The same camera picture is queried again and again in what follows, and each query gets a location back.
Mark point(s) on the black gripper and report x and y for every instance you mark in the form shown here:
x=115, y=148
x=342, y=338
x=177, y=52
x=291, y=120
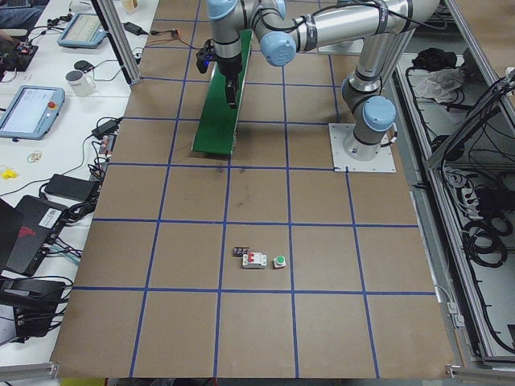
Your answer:
x=229, y=69

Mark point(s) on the dark brown cylindrical capacitor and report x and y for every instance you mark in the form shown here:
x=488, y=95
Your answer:
x=240, y=251

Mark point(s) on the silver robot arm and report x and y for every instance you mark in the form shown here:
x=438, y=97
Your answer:
x=380, y=24

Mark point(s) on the green conveyor belt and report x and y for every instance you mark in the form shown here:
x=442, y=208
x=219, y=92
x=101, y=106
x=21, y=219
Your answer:
x=216, y=132

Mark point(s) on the white mug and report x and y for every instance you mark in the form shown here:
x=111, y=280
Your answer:
x=82, y=84

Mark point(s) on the blue teach pendant far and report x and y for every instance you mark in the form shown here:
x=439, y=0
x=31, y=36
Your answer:
x=83, y=31

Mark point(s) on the blue teach pendant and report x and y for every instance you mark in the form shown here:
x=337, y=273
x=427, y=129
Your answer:
x=83, y=31
x=32, y=112

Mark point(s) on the white red circuit breaker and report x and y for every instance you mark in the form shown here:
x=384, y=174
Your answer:
x=254, y=260

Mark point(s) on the green push button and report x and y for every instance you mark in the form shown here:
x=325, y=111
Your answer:
x=279, y=262

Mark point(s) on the black power adapter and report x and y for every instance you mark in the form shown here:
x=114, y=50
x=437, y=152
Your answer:
x=72, y=188

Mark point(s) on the blue teach pendant near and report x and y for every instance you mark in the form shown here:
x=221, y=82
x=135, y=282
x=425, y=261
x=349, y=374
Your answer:
x=32, y=112

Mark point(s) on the black laptop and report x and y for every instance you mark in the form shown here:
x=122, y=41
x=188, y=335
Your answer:
x=25, y=229

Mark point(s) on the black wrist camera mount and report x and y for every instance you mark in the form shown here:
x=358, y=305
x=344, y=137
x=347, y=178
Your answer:
x=205, y=56

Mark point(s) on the aluminium frame post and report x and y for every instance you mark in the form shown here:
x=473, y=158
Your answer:
x=112, y=24

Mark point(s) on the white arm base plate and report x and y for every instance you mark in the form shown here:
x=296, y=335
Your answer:
x=349, y=155

